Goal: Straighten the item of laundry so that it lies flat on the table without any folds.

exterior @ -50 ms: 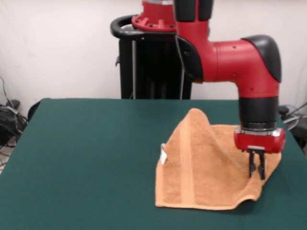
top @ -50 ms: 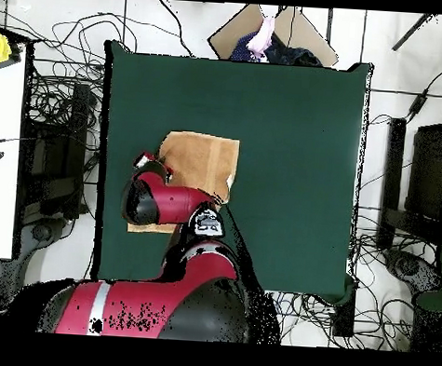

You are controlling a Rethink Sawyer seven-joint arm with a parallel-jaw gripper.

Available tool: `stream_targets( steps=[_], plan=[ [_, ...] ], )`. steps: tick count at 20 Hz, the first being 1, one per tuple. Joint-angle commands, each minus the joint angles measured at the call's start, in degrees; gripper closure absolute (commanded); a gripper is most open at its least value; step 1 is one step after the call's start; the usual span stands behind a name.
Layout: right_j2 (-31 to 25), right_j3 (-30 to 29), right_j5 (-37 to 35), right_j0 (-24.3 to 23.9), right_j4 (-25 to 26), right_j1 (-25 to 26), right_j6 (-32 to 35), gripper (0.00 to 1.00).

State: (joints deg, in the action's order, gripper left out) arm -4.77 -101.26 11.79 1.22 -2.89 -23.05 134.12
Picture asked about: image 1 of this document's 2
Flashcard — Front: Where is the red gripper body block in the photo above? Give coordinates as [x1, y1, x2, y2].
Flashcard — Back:
[234, 127, 287, 154]

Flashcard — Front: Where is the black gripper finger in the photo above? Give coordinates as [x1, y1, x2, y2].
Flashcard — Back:
[248, 150, 257, 178]
[257, 151, 266, 180]

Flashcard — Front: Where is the tan terry towel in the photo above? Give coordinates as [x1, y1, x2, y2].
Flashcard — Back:
[155, 108, 283, 210]

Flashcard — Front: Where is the dark green tablecloth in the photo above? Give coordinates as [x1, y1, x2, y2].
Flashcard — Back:
[0, 97, 307, 230]

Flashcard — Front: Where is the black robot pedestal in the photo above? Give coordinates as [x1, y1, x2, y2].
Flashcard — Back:
[110, 14, 199, 100]

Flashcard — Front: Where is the black cable tangle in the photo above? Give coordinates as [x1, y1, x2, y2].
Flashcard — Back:
[0, 76, 29, 168]

